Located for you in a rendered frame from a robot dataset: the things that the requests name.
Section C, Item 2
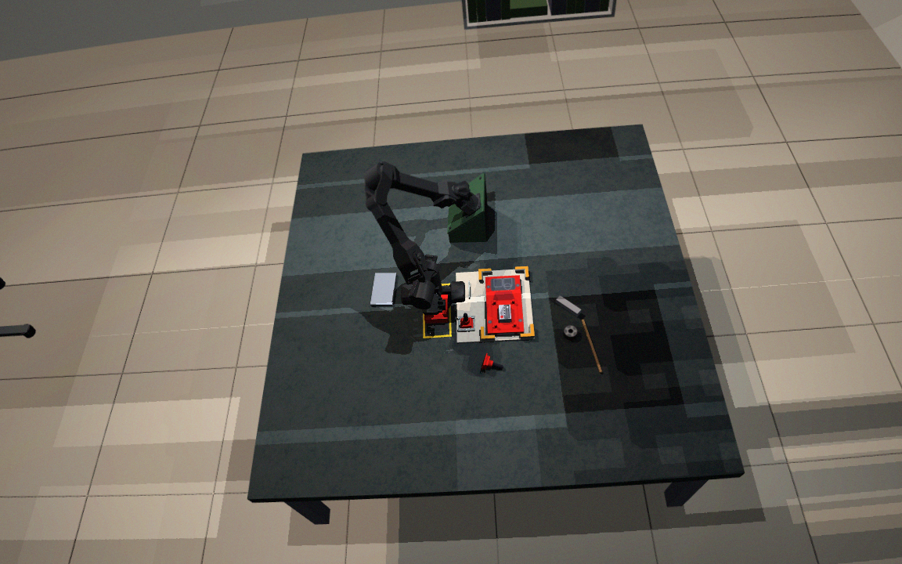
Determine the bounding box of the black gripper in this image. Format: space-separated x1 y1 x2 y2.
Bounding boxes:
401 279 465 309

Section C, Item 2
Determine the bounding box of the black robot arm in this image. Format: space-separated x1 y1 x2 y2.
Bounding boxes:
363 161 481 315

